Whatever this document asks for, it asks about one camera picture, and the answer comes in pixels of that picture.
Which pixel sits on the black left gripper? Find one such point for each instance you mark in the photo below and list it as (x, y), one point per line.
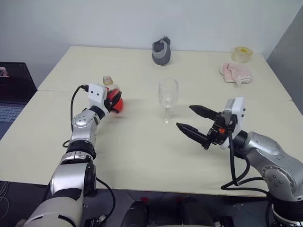
(107, 105)

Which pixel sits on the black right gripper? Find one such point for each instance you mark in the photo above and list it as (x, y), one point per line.
(219, 134)

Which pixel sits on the clear bottle with red drink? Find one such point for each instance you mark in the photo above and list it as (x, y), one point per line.
(120, 106)

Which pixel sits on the clear wine glass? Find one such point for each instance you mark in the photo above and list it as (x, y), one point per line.
(168, 94)

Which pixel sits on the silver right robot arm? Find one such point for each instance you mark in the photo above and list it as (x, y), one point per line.
(272, 151)

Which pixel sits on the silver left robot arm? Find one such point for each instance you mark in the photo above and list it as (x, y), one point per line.
(81, 123)

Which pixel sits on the pink folded towel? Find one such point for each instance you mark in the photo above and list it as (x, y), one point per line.
(236, 73)

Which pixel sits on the clear yellowish tape roll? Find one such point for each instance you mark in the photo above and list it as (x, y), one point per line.
(242, 56)

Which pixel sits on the dark rounded shape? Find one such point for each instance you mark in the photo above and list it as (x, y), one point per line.
(194, 210)
(136, 216)

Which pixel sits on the small red part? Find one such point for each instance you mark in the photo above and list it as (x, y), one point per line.
(145, 200)

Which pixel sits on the black laptop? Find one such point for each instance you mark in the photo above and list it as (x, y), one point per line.
(16, 80)

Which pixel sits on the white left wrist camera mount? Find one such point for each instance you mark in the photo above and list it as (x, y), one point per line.
(95, 94)

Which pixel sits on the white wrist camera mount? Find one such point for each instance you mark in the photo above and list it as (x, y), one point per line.
(239, 111)
(95, 94)

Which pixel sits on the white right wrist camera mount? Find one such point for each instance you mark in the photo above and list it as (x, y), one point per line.
(239, 111)

